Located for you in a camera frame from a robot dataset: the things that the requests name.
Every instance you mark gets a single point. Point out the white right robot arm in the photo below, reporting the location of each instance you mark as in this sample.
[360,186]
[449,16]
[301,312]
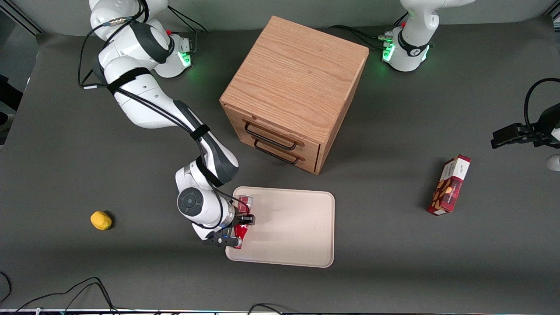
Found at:
[131,100]

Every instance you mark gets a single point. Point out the yellow lemon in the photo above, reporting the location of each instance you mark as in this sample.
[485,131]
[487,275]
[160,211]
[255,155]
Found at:
[101,220]

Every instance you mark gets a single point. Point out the beige plastic tray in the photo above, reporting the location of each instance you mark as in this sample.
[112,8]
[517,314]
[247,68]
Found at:
[293,227]

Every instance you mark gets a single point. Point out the wooden two-drawer cabinet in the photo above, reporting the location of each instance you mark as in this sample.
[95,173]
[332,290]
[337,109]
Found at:
[297,74]

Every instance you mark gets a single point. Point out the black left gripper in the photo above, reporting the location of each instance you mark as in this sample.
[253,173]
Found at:
[544,131]

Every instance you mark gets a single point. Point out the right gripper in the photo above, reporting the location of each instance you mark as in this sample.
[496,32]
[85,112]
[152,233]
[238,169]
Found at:
[241,216]

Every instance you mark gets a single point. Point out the red tartan shortbread box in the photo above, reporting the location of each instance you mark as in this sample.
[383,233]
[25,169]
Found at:
[449,186]

